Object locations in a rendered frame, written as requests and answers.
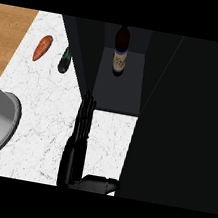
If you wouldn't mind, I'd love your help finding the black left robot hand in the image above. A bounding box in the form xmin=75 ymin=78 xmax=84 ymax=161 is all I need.
xmin=55 ymin=87 xmax=137 ymax=198

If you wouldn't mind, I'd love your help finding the dark grey open cabinet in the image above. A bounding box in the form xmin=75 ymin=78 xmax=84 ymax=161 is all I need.
xmin=46 ymin=13 xmax=187 ymax=124

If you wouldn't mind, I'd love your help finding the dark wine bottle pale label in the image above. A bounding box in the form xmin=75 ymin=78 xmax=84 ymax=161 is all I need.
xmin=108 ymin=23 xmax=134 ymax=79

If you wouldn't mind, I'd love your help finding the dark grey cabinet door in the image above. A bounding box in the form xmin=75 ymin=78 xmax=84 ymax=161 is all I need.
xmin=114 ymin=28 xmax=218 ymax=215

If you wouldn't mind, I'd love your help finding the dark green cucumber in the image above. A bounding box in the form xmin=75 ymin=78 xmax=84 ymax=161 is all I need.
xmin=56 ymin=45 xmax=74 ymax=75

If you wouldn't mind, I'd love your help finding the orange carrot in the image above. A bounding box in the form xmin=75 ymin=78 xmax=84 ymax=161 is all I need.
xmin=31 ymin=32 xmax=55 ymax=65

